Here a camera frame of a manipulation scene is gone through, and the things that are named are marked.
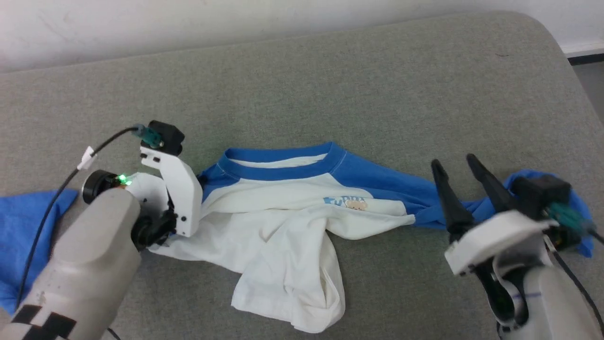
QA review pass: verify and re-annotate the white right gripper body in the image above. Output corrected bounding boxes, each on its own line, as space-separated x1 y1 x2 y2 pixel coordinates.
444 211 557 328

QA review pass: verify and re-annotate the black cable green plug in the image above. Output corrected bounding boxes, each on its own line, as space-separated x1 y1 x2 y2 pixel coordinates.
13 124 165 315
547 202 604 326

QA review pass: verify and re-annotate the grey fabric sofa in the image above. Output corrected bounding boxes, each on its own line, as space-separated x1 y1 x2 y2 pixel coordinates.
0 10 604 340

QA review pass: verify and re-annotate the white wall baseboard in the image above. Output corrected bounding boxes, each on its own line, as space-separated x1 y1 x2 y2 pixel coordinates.
561 42 604 65

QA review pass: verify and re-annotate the right black cable green plug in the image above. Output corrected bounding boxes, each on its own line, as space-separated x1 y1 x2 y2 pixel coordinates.
547 202 604 326

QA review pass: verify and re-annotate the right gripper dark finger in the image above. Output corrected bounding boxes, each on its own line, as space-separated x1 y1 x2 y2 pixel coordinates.
431 159 474 237
467 154 518 215

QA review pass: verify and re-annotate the left black cable green plug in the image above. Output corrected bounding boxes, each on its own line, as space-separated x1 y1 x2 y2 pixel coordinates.
13 124 165 315

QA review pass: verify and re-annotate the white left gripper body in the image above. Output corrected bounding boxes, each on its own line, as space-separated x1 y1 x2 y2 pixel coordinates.
126 145 204 250

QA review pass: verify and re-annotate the white and blue shirt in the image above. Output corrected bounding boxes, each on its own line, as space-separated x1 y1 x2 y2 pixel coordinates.
0 142 596 334

